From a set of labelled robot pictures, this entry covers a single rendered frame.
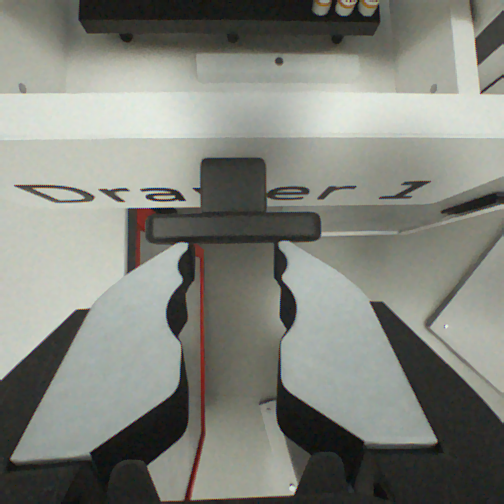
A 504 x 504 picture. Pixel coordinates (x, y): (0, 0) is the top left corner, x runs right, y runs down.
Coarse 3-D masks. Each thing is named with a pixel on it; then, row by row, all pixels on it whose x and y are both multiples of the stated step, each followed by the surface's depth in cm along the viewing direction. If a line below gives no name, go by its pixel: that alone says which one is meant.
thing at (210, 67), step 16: (208, 64) 20; (224, 64) 20; (240, 64) 20; (256, 64) 20; (272, 64) 20; (288, 64) 20; (304, 64) 20; (320, 64) 20; (336, 64) 20; (352, 64) 20; (208, 80) 20; (224, 80) 21; (240, 80) 21; (256, 80) 21; (272, 80) 21; (288, 80) 21; (304, 80) 21; (320, 80) 21; (336, 80) 21; (352, 80) 21
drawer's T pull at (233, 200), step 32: (224, 160) 13; (256, 160) 13; (224, 192) 13; (256, 192) 13; (160, 224) 12; (192, 224) 12; (224, 224) 12; (256, 224) 12; (288, 224) 12; (320, 224) 13
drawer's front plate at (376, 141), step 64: (0, 128) 11; (64, 128) 11; (128, 128) 11; (192, 128) 11; (256, 128) 11; (320, 128) 11; (384, 128) 11; (448, 128) 11; (0, 192) 17; (64, 192) 17; (128, 192) 18; (192, 192) 18; (320, 192) 19; (384, 192) 19; (448, 192) 19
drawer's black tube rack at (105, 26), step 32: (96, 0) 18; (128, 0) 17; (160, 0) 18; (192, 0) 18; (224, 0) 18; (256, 0) 18; (288, 0) 18; (96, 32) 18; (128, 32) 18; (160, 32) 18; (192, 32) 18; (224, 32) 18; (256, 32) 18; (288, 32) 18; (320, 32) 19; (352, 32) 19
